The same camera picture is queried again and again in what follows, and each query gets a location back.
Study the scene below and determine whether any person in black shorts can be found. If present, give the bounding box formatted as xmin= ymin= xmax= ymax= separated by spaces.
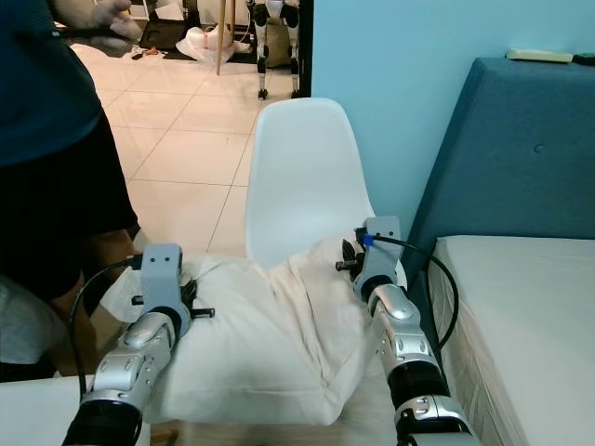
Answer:
xmin=0 ymin=0 xmax=150 ymax=373

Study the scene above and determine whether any white bed pillow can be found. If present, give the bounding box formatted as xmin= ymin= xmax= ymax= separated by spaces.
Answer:
xmin=98 ymin=232 xmax=410 ymax=426

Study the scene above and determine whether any white plastic bag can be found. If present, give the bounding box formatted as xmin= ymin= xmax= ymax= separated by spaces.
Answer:
xmin=177 ymin=26 xmax=247 ymax=66

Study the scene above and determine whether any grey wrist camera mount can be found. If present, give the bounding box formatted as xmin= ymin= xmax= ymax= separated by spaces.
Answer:
xmin=144 ymin=244 xmax=185 ymax=312
xmin=361 ymin=216 xmax=403 ymax=289

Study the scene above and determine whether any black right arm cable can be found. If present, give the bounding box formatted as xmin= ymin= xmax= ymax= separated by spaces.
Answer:
xmin=355 ymin=230 xmax=459 ymax=352

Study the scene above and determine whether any blue upholstered headboard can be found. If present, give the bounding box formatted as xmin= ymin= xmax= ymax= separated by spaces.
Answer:
xmin=404 ymin=56 xmax=595 ymax=280

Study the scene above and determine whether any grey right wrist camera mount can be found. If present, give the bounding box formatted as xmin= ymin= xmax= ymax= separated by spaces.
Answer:
xmin=361 ymin=216 xmax=403 ymax=289

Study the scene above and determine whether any white and black humanoid robot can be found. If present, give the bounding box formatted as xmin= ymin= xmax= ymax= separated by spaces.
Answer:
xmin=246 ymin=0 xmax=303 ymax=98

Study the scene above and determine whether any thin black stick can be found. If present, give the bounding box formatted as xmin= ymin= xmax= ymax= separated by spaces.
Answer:
xmin=46 ymin=26 xmax=140 ymax=40

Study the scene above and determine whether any wooden table leg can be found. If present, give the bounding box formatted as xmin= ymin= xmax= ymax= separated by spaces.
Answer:
xmin=216 ymin=0 xmax=233 ymax=75

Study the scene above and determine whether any black door frame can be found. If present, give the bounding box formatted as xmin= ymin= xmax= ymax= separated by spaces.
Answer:
xmin=297 ymin=0 xmax=315 ymax=98

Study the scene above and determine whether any cream remote control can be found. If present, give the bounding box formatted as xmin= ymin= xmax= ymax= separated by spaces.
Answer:
xmin=507 ymin=48 xmax=575 ymax=64

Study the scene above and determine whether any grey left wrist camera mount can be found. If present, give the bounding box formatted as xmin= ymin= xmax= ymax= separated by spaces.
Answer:
xmin=144 ymin=244 xmax=185 ymax=312

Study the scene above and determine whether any white mattress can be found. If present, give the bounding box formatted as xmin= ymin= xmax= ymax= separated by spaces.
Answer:
xmin=428 ymin=234 xmax=595 ymax=446

